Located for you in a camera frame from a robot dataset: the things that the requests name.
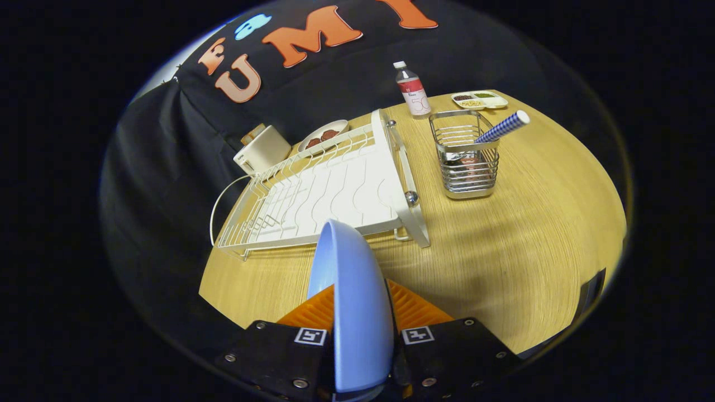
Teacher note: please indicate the brown toast slices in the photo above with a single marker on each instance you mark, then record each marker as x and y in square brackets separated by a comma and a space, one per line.
[252, 134]

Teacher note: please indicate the small plate with brown food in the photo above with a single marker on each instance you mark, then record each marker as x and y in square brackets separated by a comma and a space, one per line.
[324, 135]

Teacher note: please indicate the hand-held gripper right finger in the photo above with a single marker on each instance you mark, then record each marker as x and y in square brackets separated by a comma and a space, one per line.
[447, 357]

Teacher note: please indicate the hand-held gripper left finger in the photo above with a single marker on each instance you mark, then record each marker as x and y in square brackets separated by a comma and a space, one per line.
[279, 357]

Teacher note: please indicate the white toaster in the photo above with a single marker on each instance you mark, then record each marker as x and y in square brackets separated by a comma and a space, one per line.
[265, 151]

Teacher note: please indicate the clear bottle with red label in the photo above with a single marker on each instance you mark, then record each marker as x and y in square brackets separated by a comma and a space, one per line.
[414, 92]

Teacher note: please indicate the blue plate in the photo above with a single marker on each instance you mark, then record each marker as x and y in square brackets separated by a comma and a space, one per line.
[357, 312]

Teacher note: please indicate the black backdrop cloth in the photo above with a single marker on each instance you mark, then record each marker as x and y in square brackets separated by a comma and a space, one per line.
[167, 195]

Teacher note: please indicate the white divided condiment tray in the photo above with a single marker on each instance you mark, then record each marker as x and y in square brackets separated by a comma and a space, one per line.
[479, 100]

